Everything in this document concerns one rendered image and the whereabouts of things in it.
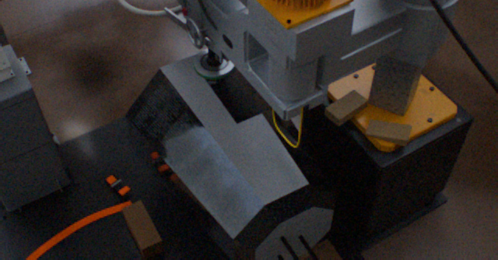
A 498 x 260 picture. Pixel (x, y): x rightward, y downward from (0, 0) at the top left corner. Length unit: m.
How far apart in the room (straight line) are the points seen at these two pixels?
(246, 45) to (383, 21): 0.55
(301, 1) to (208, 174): 1.08
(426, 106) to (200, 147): 1.14
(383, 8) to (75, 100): 2.44
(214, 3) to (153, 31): 2.09
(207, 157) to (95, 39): 2.10
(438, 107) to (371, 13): 0.84
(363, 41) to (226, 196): 0.92
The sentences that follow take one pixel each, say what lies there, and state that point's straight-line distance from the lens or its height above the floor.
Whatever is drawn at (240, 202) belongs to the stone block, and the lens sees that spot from 2.66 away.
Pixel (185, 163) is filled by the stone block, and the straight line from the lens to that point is 2.90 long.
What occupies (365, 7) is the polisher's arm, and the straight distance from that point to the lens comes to 2.48.
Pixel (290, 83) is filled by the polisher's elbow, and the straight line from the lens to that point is 2.30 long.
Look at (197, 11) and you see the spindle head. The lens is 2.75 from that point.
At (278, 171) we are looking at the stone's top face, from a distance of 2.68.
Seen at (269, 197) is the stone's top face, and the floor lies 0.82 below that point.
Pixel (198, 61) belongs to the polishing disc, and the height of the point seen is 0.85.
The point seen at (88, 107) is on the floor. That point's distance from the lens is 4.19.
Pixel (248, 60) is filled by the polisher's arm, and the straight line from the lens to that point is 2.50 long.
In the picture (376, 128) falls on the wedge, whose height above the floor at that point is 0.80.
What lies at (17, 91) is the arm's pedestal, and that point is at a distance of 3.19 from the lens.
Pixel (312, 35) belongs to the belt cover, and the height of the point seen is 1.66.
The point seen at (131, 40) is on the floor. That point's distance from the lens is 4.61.
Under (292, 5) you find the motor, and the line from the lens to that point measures 2.02.
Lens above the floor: 2.99
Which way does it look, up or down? 49 degrees down
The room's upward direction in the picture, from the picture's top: 2 degrees counter-clockwise
